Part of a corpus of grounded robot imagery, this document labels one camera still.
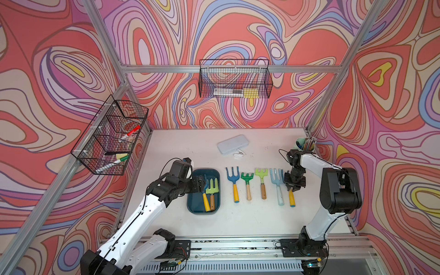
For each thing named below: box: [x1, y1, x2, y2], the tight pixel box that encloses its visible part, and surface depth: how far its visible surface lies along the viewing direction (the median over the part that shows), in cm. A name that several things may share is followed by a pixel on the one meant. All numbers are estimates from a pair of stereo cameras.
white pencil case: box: [217, 134, 250, 155], surface depth 113 cm
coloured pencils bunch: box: [303, 136, 317, 152], surface depth 93 cm
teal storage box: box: [186, 168, 221, 215], surface depth 88 cm
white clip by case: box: [233, 148, 246, 159], surface depth 107 cm
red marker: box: [120, 124, 142, 140], surface depth 79 cm
